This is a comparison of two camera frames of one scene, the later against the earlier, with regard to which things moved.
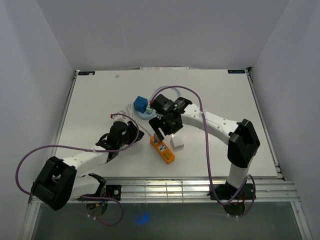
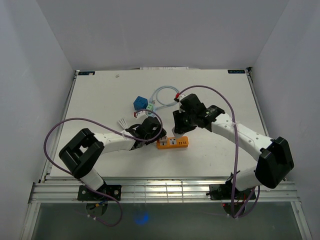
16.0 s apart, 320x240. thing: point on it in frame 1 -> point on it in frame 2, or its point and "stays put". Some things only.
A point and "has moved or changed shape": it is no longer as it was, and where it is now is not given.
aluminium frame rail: x=197 y=190 stays put
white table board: x=229 y=94 stays put
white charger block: x=177 y=142 has moved or changed shape
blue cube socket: x=140 y=103 stays put
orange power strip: x=163 y=150 -> x=174 y=142
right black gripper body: x=169 y=127 -> x=188 y=120
